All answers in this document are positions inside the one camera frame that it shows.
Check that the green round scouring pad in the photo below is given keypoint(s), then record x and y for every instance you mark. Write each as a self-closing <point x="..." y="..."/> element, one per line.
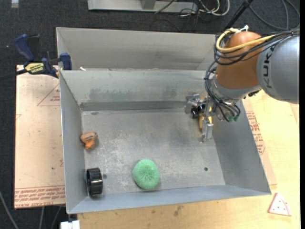
<point x="145" y="174"/>

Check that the grey metal bin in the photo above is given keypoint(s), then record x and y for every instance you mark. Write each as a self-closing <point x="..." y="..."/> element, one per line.
<point x="152" y="139"/>

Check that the orange toy figure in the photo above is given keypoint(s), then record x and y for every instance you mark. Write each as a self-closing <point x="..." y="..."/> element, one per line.
<point x="89" y="139"/>

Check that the brown cardboard board, red print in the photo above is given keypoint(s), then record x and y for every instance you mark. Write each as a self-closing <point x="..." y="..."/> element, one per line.
<point x="38" y="139"/>

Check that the pink triangular sanding sheet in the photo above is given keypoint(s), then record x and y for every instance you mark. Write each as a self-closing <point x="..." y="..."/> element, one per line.
<point x="279" y="205"/>

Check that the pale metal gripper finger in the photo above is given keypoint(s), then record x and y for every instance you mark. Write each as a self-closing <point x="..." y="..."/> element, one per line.
<point x="191" y="101"/>
<point x="207" y="131"/>

